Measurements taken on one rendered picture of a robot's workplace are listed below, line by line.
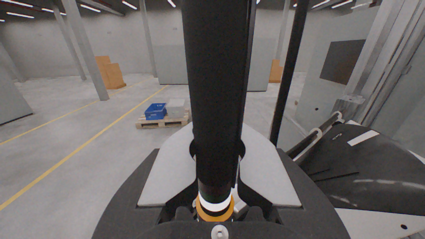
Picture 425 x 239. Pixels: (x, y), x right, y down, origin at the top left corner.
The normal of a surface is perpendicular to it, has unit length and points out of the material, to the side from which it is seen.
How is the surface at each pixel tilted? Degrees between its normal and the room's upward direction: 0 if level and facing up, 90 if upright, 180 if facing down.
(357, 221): 50
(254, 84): 90
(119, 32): 90
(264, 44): 90
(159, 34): 90
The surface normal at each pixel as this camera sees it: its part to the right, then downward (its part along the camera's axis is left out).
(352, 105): -0.83, 0.27
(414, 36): -1.00, 0.00
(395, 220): -0.77, -0.57
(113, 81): 0.00, 0.47
